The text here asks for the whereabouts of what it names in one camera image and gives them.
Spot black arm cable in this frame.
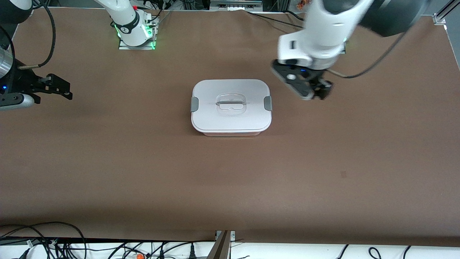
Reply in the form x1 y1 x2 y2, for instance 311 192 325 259
19 2 56 69
329 31 408 79

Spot translucent plastic storage box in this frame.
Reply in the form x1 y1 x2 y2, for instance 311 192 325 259
196 128 268 137

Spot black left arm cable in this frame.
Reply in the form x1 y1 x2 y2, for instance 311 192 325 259
329 31 408 79

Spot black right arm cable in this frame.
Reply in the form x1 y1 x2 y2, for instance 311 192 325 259
19 2 56 69

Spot brown table mat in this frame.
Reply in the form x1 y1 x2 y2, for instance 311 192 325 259
0 7 460 246

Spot long black table cable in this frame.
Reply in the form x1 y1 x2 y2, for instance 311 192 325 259
246 11 306 29

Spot metal table frame bracket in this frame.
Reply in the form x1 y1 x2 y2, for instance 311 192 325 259
207 230 236 259

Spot large looping black cable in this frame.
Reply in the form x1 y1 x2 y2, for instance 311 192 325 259
0 222 87 259

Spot white box lid grey clips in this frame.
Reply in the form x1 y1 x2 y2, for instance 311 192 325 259
190 79 272 133

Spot short black table cable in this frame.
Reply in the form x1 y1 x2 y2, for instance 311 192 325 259
283 10 306 21

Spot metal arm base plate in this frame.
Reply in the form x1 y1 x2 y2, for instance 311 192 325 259
119 16 157 50

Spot aluminium frame profile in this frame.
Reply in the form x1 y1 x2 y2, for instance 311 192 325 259
210 0 263 11

